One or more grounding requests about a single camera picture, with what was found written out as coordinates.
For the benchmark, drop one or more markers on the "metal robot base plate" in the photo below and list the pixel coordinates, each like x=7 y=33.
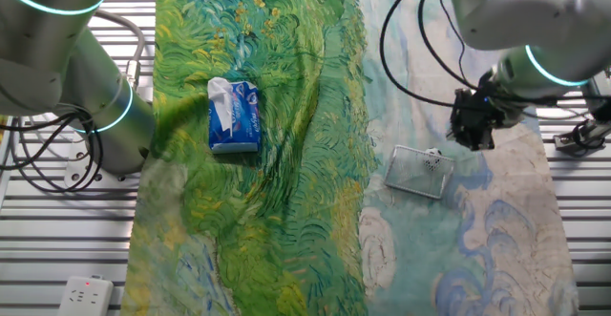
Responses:
x=78 y=165

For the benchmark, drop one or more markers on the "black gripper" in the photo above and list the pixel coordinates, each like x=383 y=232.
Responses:
x=477 y=108

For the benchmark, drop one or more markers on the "white power strip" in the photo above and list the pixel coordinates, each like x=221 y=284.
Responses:
x=86 y=297

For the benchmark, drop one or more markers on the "painted landscape tablecloth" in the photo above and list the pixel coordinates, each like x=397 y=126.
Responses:
x=310 y=187

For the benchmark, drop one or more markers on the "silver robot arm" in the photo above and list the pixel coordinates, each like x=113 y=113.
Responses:
x=48 y=29

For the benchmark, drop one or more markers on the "black and white soccer ball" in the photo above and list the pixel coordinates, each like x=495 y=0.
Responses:
x=433 y=158

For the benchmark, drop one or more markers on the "grey camera on mount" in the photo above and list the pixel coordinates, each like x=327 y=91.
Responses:
x=580 y=137

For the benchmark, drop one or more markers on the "blue tissue pack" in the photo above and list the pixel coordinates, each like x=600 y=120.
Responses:
x=234 y=115

